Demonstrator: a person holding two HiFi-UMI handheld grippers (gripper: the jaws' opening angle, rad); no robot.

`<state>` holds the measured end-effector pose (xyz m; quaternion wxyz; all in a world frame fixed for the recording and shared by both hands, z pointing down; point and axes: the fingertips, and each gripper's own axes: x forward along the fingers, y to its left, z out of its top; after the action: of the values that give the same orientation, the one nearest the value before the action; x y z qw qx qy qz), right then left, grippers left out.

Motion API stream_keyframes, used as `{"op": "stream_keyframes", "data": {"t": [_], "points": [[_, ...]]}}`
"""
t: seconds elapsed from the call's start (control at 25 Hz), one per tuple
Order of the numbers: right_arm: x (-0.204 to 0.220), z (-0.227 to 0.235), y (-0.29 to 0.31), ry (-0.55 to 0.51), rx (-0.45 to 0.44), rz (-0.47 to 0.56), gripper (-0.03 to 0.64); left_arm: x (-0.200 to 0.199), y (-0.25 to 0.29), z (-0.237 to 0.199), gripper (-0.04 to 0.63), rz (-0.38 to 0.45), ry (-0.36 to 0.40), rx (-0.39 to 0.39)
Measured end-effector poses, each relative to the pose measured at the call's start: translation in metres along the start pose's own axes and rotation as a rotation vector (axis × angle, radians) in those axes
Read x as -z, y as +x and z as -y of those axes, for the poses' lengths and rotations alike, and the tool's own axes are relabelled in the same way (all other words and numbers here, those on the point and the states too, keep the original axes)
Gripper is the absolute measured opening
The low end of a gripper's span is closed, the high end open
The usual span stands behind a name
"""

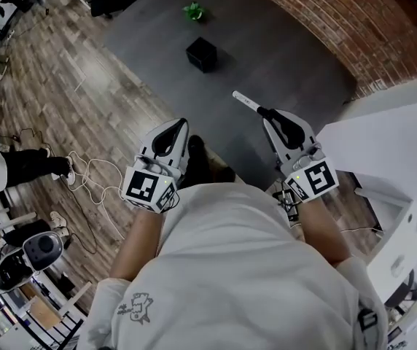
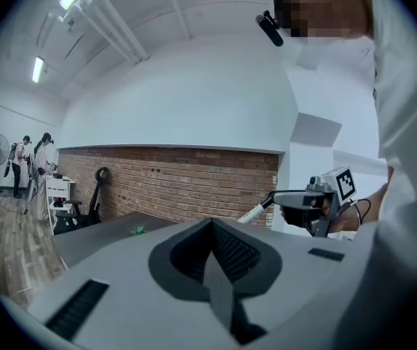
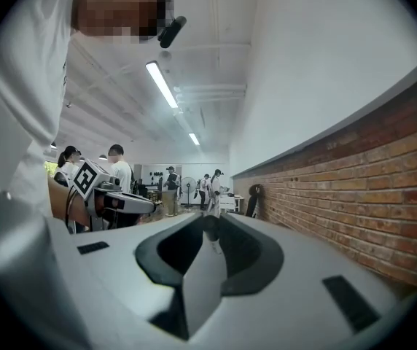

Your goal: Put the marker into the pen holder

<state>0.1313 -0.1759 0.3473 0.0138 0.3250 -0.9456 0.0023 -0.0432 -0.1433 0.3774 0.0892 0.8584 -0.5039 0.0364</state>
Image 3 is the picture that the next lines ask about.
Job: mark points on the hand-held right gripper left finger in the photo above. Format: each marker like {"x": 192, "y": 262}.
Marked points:
{"x": 113, "y": 268}

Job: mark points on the black standing fan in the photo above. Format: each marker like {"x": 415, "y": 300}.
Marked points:
{"x": 187, "y": 188}

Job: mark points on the person's white shirt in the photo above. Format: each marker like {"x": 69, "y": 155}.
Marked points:
{"x": 22, "y": 86}

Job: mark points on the person's left forearm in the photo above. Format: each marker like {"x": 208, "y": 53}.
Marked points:
{"x": 62, "y": 202}

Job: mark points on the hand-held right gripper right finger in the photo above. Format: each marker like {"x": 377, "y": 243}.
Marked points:
{"x": 303, "y": 261}

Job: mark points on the white shelf unit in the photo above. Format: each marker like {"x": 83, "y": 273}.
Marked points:
{"x": 230, "y": 203}

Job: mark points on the black head camera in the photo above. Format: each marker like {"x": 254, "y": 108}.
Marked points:
{"x": 172, "y": 31}

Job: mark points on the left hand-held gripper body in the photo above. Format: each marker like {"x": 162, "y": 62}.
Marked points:
{"x": 88, "y": 179}

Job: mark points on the long ceiling light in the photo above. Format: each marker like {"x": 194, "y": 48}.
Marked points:
{"x": 162, "y": 84}
{"x": 194, "y": 139}

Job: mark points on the person's head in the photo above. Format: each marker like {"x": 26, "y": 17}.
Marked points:
{"x": 121, "y": 9}

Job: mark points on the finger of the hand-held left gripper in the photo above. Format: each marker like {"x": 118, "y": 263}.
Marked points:
{"x": 135, "y": 202}

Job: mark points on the white ceiling pipes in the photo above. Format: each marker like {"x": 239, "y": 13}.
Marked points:
{"x": 212, "y": 93}

